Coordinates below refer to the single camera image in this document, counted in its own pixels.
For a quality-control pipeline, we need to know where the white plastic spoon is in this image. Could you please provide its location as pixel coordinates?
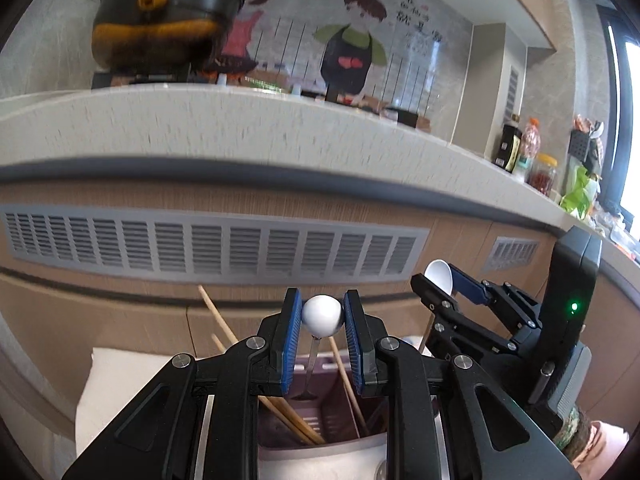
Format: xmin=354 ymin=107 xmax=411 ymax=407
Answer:
xmin=423 ymin=259 xmax=455 ymax=297

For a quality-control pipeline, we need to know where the small grey vent grille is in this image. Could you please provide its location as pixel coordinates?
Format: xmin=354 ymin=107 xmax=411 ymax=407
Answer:
xmin=481 ymin=236 xmax=542 ymax=275

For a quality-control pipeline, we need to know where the metal spoon white ball handle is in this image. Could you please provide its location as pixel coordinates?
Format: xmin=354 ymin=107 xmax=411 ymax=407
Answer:
xmin=290 ymin=295 xmax=344 ymax=402

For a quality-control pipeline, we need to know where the white table cloth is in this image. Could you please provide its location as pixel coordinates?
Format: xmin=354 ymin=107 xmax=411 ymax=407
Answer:
xmin=74 ymin=346 xmax=211 ymax=466

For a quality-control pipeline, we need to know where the large grey vent grille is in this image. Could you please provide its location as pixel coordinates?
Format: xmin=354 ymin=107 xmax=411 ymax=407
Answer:
xmin=0 ymin=203 xmax=431 ymax=282

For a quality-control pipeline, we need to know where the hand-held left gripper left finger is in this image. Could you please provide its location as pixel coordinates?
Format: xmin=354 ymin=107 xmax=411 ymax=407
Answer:
xmin=62 ymin=287 xmax=305 ymax=480

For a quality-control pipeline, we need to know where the black pot yellow handle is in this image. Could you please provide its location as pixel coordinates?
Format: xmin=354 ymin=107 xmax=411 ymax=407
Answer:
xmin=91 ymin=0 xmax=246 ymax=73

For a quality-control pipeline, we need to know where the maroon plastic utensil holder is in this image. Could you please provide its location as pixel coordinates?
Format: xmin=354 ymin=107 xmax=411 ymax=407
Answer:
xmin=256 ymin=352 xmax=392 ymax=480

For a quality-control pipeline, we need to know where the window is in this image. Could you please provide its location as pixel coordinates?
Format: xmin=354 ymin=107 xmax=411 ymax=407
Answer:
xmin=602 ymin=10 xmax=640 ymax=261

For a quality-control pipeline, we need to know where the dark sauce bottle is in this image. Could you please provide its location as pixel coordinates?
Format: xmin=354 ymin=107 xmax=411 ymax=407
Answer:
xmin=492 ymin=114 xmax=523 ymax=170

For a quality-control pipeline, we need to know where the black gas stove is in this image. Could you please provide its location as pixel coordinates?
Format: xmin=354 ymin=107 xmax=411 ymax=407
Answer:
xmin=91 ymin=62 xmax=261 ymax=91

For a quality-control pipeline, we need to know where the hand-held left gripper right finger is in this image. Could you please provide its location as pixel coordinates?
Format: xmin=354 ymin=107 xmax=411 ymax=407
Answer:
xmin=342 ymin=288 xmax=581 ymax=480

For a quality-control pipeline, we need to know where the cartoon wall poster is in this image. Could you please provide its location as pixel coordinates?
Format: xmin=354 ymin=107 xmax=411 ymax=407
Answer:
xmin=200 ymin=0 xmax=451 ymax=111

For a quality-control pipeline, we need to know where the black countertop rack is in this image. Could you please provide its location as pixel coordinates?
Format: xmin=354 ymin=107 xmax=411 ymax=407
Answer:
xmin=567 ymin=115 xmax=608 ymax=181

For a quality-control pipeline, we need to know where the yellow-lidded jar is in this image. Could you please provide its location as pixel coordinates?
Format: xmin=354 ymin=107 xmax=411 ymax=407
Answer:
xmin=527 ymin=154 xmax=558 ymax=196

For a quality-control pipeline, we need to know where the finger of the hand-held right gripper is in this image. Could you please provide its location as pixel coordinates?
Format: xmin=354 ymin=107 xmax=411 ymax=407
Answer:
xmin=449 ymin=264 xmax=545 ymax=335
xmin=410 ymin=274 xmax=523 ymax=361

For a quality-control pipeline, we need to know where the green plastic bag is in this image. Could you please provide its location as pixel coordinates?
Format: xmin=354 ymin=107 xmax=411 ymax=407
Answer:
xmin=559 ymin=167 xmax=600 ymax=216

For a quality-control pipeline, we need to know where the tall wall vent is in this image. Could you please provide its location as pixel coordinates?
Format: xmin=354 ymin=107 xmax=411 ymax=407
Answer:
xmin=504 ymin=65 xmax=521 ymax=121

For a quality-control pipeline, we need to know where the orange-capped bottle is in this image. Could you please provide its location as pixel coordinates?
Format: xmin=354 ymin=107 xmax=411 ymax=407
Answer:
xmin=520 ymin=117 xmax=543 ymax=161

